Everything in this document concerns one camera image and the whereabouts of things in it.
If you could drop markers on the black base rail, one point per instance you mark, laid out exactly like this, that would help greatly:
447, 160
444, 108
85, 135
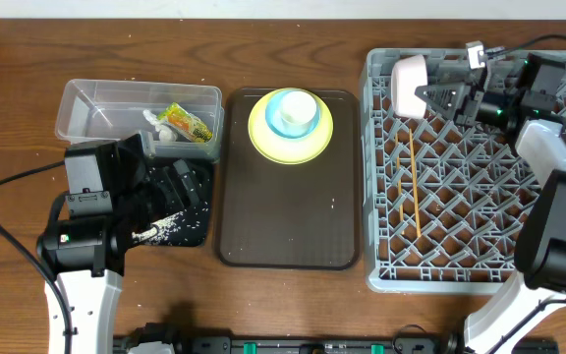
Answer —
288, 345

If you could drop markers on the black waste tray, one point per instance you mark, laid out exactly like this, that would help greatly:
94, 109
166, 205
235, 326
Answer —
184, 194

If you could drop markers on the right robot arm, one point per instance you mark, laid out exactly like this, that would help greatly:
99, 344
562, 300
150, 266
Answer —
524, 114

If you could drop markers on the light blue bowl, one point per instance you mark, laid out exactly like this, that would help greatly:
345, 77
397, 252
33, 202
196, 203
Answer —
273, 118

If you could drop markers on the cream white cup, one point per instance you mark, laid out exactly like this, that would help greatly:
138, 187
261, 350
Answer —
297, 109

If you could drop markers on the yellow plate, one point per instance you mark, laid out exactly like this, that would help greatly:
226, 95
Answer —
289, 151

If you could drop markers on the white tissue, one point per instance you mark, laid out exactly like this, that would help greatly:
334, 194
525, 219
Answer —
166, 134

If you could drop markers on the green orange snack wrapper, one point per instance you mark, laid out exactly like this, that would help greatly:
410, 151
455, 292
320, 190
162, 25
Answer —
188, 124

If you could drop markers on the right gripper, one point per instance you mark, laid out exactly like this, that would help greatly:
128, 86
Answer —
463, 96

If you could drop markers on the clear plastic bin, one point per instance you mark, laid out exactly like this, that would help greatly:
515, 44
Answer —
98, 110

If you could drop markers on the brown serving tray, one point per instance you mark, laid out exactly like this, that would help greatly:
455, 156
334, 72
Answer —
303, 216

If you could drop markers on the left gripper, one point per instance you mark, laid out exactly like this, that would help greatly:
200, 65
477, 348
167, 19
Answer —
164, 185

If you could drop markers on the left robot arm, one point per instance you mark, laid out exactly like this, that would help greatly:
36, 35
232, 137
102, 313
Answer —
85, 261

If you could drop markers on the white bowl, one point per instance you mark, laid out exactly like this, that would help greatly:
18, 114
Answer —
407, 75

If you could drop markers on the pile of rice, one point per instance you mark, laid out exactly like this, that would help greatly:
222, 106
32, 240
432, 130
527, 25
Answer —
186, 228

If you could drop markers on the grey dishwasher rack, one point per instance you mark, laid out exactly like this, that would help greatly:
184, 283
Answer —
474, 194

